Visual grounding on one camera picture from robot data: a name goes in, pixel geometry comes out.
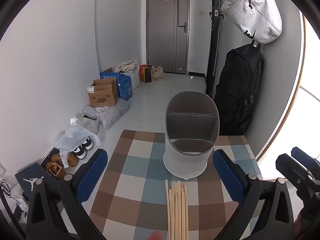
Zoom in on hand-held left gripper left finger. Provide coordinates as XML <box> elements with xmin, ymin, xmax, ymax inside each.
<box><xmin>26</xmin><ymin>149</ymin><xmax>108</xmax><ymax>240</ymax></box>

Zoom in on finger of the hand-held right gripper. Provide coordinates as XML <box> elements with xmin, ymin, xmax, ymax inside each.
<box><xmin>276</xmin><ymin>153</ymin><xmax>314</xmax><ymax>188</ymax></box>
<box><xmin>291</xmin><ymin>147</ymin><xmax>320</xmax><ymax>170</ymax></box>

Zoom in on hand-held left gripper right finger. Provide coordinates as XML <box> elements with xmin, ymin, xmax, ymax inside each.
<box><xmin>212</xmin><ymin>149</ymin><xmax>295</xmax><ymax>240</ymax></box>

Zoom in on grey divided utensil holder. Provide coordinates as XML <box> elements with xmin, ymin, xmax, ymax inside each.
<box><xmin>163</xmin><ymin>91</ymin><xmax>220</xmax><ymax>179</ymax></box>

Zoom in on pile of wooden chopsticks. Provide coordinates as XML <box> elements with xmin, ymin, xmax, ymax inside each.
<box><xmin>164</xmin><ymin>179</ymin><xmax>189</xmax><ymax>240</ymax></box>

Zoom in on person's left hand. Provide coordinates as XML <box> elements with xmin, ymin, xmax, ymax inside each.
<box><xmin>146</xmin><ymin>231</ymin><xmax>164</xmax><ymax>240</ymax></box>

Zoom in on brown suede shoe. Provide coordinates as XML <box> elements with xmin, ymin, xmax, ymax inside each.
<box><xmin>52</xmin><ymin>152</ymin><xmax>78</xmax><ymax>167</ymax></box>
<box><xmin>46</xmin><ymin>161</ymin><xmax>67</xmax><ymax>180</ymax></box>

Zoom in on black and white sneaker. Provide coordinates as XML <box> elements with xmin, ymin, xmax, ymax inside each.
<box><xmin>82</xmin><ymin>136</ymin><xmax>94</xmax><ymax>151</ymax></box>
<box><xmin>72</xmin><ymin>144</ymin><xmax>87</xmax><ymax>160</ymax></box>

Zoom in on clear white plastic bag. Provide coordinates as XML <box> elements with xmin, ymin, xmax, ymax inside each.
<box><xmin>55</xmin><ymin>125</ymin><xmax>100</xmax><ymax>169</ymax></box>

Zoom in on whitish plastic parcel bag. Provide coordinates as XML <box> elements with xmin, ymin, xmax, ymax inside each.
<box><xmin>71</xmin><ymin>115</ymin><xmax>100</xmax><ymax>133</ymax></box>

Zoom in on checkered table cloth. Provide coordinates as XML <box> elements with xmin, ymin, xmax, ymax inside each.
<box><xmin>90</xmin><ymin>129</ymin><xmax>263</xmax><ymax>240</ymax></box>

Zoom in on bright window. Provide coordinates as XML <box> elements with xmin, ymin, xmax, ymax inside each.
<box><xmin>255</xmin><ymin>12</ymin><xmax>320</xmax><ymax>180</ymax></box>

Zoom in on grey plastic parcel bag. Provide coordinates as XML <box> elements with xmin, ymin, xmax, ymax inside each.
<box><xmin>82</xmin><ymin>97</ymin><xmax>130</xmax><ymax>129</ymax></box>

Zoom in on dark blue shoe box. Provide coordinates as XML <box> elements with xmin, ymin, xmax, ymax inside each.
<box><xmin>14</xmin><ymin>162</ymin><xmax>49</xmax><ymax>200</ymax></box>

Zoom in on brown cardboard box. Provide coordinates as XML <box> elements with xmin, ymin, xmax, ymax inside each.
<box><xmin>87</xmin><ymin>78</ymin><xmax>119</xmax><ymax>107</ymax></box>

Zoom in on black backpack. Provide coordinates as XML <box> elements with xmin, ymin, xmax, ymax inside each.
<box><xmin>212</xmin><ymin>44</ymin><xmax>265</xmax><ymax>135</ymax></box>

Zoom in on blue cardboard box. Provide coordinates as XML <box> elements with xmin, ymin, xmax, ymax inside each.
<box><xmin>99</xmin><ymin>67</ymin><xmax>132</xmax><ymax>101</ymax></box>

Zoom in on white sack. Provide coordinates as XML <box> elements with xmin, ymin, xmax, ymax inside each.
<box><xmin>122</xmin><ymin>59</ymin><xmax>141</xmax><ymax>93</ymax></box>

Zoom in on beige folded cloth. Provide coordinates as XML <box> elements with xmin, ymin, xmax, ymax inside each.
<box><xmin>114</xmin><ymin>60</ymin><xmax>137</xmax><ymax>73</ymax></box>

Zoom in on red and black paper bag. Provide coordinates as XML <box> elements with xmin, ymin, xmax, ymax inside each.
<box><xmin>139</xmin><ymin>64</ymin><xmax>153</xmax><ymax>83</ymax></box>

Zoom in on beige plastic bag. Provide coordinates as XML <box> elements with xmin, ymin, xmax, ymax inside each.
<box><xmin>151</xmin><ymin>66</ymin><xmax>165</xmax><ymax>81</ymax></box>

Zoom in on black framed door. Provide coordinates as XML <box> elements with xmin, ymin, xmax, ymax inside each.
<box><xmin>205</xmin><ymin>0</ymin><xmax>223</xmax><ymax>98</ymax></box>

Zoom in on grey entrance door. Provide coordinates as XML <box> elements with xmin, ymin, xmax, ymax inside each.
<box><xmin>146</xmin><ymin>0</ymin><xmax>189</xmax><ymax>75</ymax></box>

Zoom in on white sling bag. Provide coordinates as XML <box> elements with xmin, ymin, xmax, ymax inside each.
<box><xmin>220</xmin><ymin>0</ymin><xmax>283</xmax><ymax>45</ymax></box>

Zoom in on tangled cables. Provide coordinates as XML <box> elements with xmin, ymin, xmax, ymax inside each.
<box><xmin>0</xmin><ymin>177</ymin><xmax>15</xmax><ymax>198</ymax></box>

